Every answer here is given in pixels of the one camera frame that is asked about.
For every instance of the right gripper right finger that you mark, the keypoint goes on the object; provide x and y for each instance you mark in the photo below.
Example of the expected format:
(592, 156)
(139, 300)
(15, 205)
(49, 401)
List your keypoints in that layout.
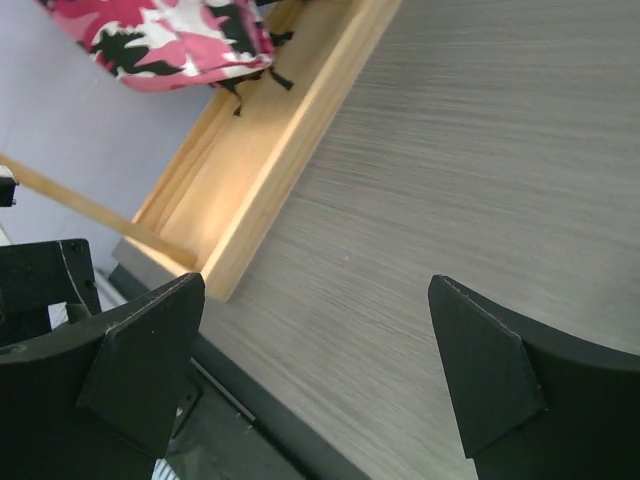
(530, 401)

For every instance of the pink camouflage trousers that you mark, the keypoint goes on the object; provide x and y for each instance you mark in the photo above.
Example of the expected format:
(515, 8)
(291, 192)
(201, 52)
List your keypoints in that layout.
(156, 46)

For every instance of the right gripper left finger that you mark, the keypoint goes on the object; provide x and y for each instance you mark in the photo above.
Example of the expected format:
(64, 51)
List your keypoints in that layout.
(98, 399)

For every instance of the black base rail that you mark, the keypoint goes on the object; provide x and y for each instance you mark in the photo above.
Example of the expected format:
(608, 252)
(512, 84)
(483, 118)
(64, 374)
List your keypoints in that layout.
(231, 427)

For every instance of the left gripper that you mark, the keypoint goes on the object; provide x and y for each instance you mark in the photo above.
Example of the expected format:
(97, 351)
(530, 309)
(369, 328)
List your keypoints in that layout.
(35, 276)

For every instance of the wooden clothes rack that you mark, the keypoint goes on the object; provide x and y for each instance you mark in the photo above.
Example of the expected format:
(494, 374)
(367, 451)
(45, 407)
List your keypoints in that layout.
(219, 195)

